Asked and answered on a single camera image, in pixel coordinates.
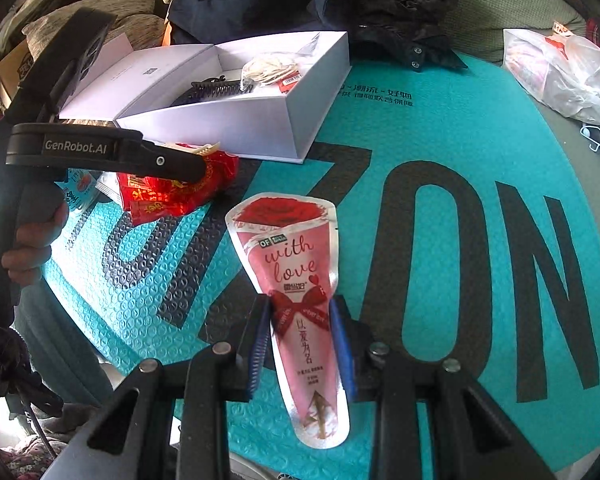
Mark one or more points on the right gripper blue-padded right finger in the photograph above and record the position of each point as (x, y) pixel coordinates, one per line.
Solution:
(372, 372)

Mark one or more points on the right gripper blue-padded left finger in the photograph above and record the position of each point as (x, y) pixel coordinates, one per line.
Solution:
(221, 373)

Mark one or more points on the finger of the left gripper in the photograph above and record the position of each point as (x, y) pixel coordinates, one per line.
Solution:
(159, 161)

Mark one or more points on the black hair comb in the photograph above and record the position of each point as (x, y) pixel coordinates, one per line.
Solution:
(220, 91)

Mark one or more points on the black banana hair clip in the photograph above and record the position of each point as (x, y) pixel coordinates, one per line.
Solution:
(205, 92)

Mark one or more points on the clear bag of white pads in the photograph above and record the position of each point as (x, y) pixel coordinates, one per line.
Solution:
(267, 69)

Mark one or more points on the pink rose with-love packet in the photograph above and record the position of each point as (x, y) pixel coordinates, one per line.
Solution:
(289, 247)

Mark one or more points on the orange red snack sachet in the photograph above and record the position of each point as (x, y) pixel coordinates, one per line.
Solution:
(287, 83)

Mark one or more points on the person's left hand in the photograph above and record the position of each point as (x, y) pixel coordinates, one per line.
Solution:
(33, 248)

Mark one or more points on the red crinkled snack packet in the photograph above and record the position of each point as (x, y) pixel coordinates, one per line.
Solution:
(148, 199)

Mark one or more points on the glass jar with teal label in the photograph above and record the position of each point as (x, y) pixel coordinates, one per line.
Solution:
(79, 188)

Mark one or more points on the cardboard box at left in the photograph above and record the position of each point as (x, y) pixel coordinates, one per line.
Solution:
(14, 67)

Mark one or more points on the open white cardboard box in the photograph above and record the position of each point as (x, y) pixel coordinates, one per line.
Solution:
(190, 93)

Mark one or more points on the teal bubble mailer mat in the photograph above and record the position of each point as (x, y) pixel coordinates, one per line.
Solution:
(463, 233)

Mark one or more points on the dark navy jacket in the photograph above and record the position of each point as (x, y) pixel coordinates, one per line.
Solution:
(408, 30)

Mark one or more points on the green bed sheet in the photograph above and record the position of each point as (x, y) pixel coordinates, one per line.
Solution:
(476, 27)

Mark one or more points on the white plastic shopping bag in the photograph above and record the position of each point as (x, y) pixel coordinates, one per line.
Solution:
(560, 70)

